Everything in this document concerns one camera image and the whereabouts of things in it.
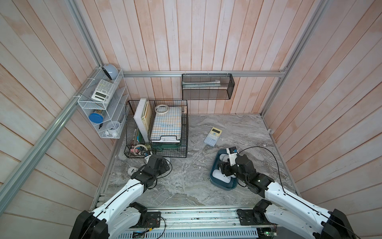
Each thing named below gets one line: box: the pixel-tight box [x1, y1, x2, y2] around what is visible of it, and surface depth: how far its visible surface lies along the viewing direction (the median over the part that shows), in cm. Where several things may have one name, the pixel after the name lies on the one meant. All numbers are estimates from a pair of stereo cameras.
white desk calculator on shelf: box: [91, 79, 116, 105], surface depth 78 cm
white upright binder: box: [133, 98, 150, 143], surface depth 90 cm
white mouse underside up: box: [211, 169, 237, 184], surface depth 87 cm
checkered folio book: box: [150, 106, 183, 143], surface depth 87 cm
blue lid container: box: [88, 113, 104, 124], surface depth 78 cm
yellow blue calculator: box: [203, 126, 223, 147], surface depth 109 cm
